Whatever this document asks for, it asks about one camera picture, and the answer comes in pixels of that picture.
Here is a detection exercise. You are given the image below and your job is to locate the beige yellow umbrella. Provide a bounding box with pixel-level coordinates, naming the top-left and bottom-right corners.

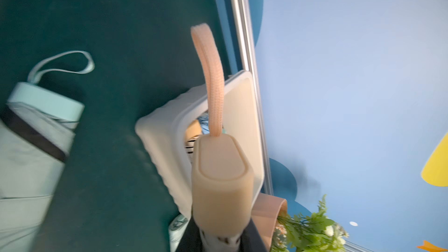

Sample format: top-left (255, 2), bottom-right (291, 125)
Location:
top-left (184, 120), bottom-right (203, 162)

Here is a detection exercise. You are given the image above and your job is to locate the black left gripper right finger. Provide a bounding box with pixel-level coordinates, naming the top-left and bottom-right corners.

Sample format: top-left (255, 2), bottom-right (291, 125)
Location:
top-left (239, 219), bottom-right (267, 252)

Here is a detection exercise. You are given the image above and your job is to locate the beige plastic storage box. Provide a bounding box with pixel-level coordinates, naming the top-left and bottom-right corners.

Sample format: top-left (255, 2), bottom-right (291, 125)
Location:
top-left (135, 71), bottom-right (265, 218)

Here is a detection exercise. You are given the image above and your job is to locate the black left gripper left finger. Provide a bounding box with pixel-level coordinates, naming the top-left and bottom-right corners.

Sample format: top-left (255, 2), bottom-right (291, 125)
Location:
top-left (176, 218), bottom-right (203, 252)

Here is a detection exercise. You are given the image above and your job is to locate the mint green umbrella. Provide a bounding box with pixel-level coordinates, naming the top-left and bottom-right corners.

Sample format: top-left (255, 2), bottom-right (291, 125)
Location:
top-left (1, 51), bottom-right (85, 252)
top-left (168, 214), bottom-right (189, 252)

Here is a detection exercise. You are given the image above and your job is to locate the aluminium frame back bar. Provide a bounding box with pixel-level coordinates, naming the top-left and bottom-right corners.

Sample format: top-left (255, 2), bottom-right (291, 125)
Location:
top-left (231, 0), bottom-right (274, 195)

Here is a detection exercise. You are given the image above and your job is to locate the terracotta pot with white flowers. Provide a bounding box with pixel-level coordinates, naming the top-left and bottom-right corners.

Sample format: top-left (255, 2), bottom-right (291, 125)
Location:
top-left (252, 194), bottom-right (349, 252)

